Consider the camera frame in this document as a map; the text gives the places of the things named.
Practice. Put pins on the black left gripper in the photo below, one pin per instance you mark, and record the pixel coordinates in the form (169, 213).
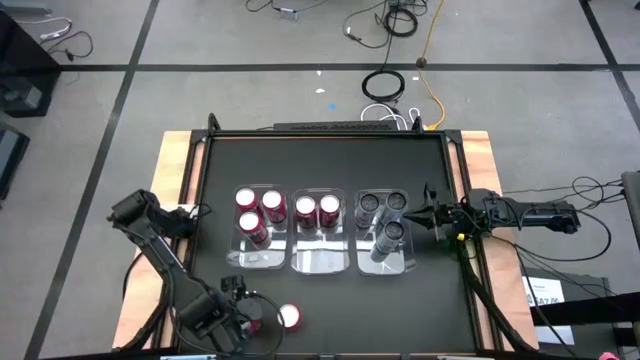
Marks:
(245, 312)

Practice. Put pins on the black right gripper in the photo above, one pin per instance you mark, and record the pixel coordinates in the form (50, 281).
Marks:
(452, 220)

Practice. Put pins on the red Coca-Cola soda can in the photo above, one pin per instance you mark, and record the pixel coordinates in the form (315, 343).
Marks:
(255, 328)
(305, 205)
(330, 204)

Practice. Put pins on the white Celsius drink can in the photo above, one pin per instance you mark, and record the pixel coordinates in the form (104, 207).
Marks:
(393, 231)
(396, 201)
(369, 202)

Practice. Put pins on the red Fanta soda can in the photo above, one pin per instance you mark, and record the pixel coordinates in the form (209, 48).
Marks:
(249, 221)
(246, 198)
(290, 316)
(272, 200)

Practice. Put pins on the clear plastic storage bin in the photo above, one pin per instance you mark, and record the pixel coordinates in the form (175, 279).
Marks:
(250, 260)
(400, 260)
(320, 255)

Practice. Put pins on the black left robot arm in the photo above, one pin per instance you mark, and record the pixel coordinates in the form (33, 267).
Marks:
(165, 260)

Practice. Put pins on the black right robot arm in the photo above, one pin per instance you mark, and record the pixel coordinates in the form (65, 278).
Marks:
(540, 216)

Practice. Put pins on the black round floor plug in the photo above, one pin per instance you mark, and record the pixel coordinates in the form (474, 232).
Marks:
(421, 63)

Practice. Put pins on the black box with white label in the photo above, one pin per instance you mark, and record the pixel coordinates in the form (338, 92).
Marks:
(575, 285)

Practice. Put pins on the pink object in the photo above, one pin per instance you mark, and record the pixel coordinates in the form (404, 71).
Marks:
(609, 356)

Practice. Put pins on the grey power adapter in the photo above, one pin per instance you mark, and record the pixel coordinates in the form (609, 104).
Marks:
(289, 13)

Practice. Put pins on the dark monitor screen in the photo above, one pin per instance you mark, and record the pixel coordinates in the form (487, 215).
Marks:
(10, 155)

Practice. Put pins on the black desk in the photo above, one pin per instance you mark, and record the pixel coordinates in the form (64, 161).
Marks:
(20, 60)

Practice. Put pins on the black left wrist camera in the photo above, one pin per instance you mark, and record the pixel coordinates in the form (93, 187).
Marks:
(233, 288)

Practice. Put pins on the black metal table frame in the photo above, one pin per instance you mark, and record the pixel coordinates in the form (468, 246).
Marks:
(350, 134)

